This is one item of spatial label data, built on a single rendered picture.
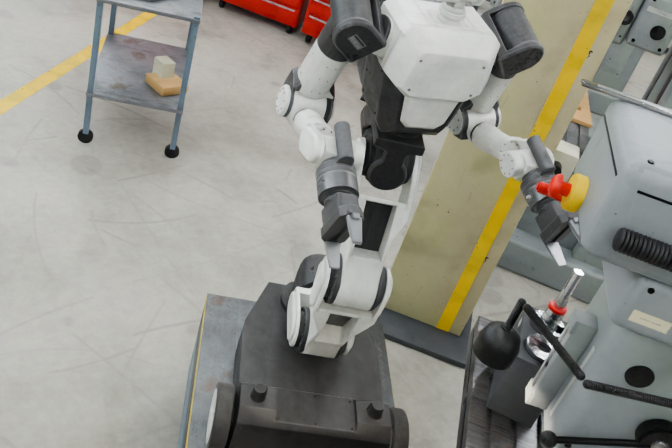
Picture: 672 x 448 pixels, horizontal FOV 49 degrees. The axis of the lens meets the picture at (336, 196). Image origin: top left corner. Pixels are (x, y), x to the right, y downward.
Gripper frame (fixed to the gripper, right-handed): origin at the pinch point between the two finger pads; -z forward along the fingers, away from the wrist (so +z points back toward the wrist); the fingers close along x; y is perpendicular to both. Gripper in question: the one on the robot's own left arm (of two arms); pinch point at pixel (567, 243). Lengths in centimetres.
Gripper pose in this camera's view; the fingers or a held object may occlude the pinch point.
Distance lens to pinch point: 179.7
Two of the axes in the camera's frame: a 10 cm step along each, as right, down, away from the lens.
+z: -2.8, -8.4, 4.7
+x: 2.5, -5.4, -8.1
